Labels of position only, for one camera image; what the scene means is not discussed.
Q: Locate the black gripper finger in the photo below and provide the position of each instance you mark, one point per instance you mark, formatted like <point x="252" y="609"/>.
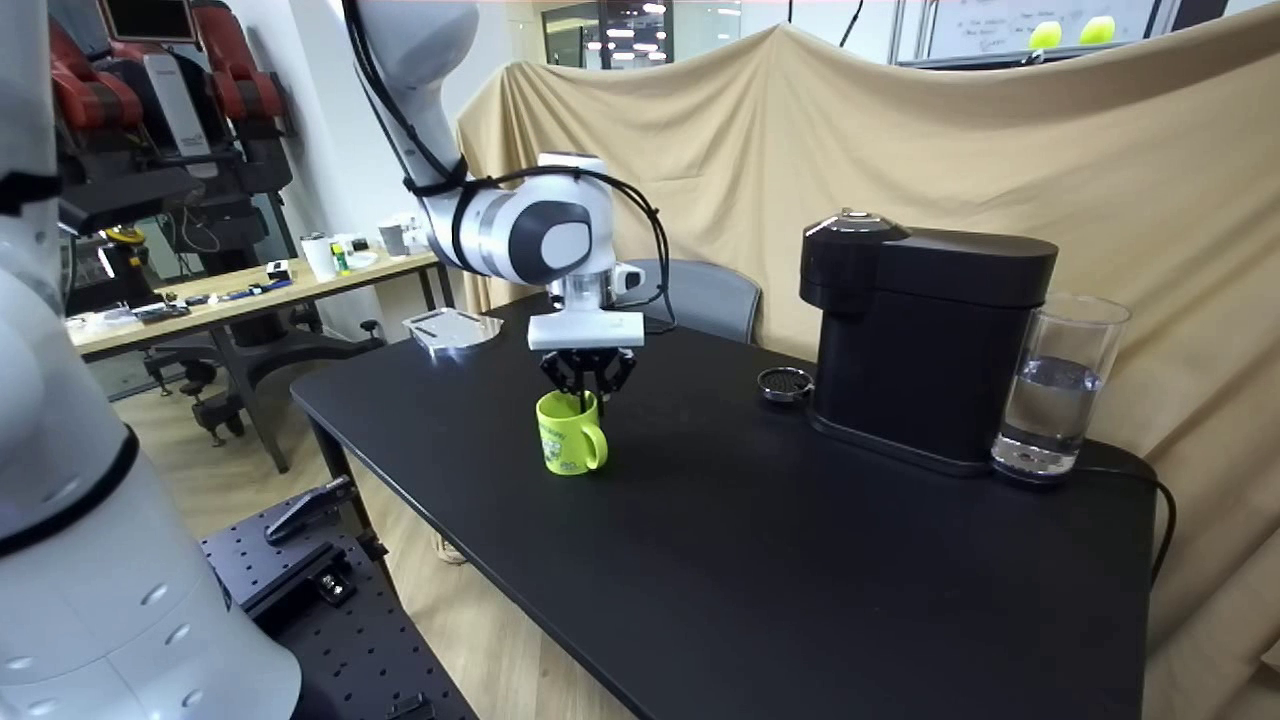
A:
<point x="566" y="371"/>
<point x="612" y="371"/>

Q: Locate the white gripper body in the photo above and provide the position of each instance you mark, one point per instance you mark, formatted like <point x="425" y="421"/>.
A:
<point x="586" y="329"/>

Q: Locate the yellow-green ceramic mug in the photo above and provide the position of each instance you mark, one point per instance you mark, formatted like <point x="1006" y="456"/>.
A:
<point x="574" y="446"/>

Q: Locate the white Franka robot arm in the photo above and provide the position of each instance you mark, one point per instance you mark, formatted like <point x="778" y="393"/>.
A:
<point x="67" y="442"/>

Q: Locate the clear plastic tray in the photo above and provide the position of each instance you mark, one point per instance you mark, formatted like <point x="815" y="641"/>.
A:
<point x="455" y="329"/>

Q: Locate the grey upholstered chair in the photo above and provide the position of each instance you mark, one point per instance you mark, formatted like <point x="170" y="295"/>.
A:
<point x="712" y="301"/>

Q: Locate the black table leg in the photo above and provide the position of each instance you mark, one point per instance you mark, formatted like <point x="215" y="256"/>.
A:
<point x="343" y="466"/>

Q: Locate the white cup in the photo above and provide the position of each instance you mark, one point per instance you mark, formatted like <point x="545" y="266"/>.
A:
<point x="319" y="256"/>

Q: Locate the black capsule coffee machine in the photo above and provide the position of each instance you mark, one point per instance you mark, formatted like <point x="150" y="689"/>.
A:
<point x="923" y="346"/>

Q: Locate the wooden desk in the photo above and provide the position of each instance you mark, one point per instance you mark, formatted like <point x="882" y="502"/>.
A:
<point x="265" y="288"/>

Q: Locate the black office chair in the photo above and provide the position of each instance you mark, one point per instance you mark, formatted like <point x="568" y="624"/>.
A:
<point x="252" y="377"/>

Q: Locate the black perforated breadboard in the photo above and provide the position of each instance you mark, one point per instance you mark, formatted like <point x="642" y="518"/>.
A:
<point x="360" y="646"/>

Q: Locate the beige cloth backdrop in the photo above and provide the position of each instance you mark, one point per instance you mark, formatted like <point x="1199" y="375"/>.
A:
<point x="932" y="133"/>

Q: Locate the red black gaming chair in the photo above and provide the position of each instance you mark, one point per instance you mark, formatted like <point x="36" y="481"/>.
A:
<point x="242" y="75"/>
<point x="94" y="93"/>

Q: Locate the clear glass cup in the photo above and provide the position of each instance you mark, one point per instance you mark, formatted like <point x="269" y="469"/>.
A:
<point x="1052" y="401"/>

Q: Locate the white whiteboard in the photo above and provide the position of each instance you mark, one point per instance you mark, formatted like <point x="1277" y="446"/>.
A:
<point x="986" y="27"/>

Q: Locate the yellow tennis ball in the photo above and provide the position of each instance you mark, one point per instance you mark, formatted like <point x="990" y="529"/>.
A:
<point x="1097" y="28"/>
<point x="1047" y="32"/>

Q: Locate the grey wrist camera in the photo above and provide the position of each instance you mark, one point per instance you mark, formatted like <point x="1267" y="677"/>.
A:
<point x="624" y="283"/>

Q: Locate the black angled bracket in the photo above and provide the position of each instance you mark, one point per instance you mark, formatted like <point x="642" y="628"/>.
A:
<point x="306" y="515"/>

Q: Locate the dark wall monitor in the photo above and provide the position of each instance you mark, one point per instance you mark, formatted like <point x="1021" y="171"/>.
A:
<point x="606" y="32"/>

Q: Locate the small black mount block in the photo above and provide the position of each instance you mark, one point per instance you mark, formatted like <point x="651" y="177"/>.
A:
<point x="335" y="584"/>

